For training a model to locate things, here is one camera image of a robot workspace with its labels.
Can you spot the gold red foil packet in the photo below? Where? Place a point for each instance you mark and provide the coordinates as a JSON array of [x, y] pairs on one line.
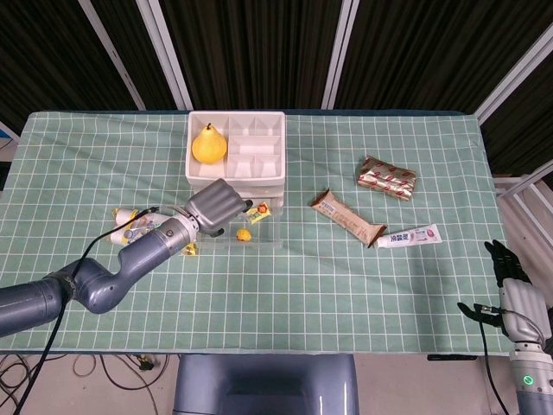
[[386, 178]]

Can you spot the brown snack bar wrapper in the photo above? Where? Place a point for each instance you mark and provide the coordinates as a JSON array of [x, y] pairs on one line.
[[345, 216]]

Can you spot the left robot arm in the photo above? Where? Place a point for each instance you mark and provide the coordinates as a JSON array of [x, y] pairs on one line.
[[129, 263]]

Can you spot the black pleated curtain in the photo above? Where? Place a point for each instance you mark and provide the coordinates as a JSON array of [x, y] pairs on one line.
[[259, 43]]

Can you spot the white frame post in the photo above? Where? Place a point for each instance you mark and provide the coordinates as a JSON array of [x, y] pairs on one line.
[[341, 47], [112, 52], [166, 52], [514, 73]]

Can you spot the green checkered tablecloth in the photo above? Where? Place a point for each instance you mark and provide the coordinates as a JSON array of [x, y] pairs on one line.
[[302, 294]]

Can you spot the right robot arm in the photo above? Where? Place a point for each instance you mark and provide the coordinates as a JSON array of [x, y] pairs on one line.
[[533, 384]]

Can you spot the white metal rack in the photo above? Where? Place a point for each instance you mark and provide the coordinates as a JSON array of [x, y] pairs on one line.
[[525, 190]]

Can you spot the white rolls pack yellow label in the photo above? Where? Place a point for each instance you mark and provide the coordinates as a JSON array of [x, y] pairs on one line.
[[129, 227]]

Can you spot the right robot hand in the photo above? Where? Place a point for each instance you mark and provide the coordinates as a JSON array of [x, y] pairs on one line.
[[525, 311]]

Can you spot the yellow sachet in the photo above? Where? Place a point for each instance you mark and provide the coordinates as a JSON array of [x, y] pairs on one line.
[[258, 212]]

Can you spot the white drawer organizer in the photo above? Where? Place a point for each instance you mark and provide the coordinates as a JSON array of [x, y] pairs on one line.
[[207, 170]]

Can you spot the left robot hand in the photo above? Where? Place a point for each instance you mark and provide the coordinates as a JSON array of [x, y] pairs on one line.
[[216, 203]]

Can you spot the blue white board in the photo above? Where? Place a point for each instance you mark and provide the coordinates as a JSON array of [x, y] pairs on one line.
[[6, 142]]

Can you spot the small yellow toy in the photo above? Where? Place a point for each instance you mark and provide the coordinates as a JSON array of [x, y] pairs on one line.
[[243, 235]]

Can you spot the blue grey robot torso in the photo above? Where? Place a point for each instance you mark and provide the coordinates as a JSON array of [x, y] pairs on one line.
[[263, 384]]

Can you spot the yellow pear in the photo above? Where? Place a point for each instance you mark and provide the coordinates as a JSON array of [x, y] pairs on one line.
[[209, 144]]

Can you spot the white pink toothpaste tube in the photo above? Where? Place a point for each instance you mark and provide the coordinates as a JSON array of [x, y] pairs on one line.
[[410, 237]]

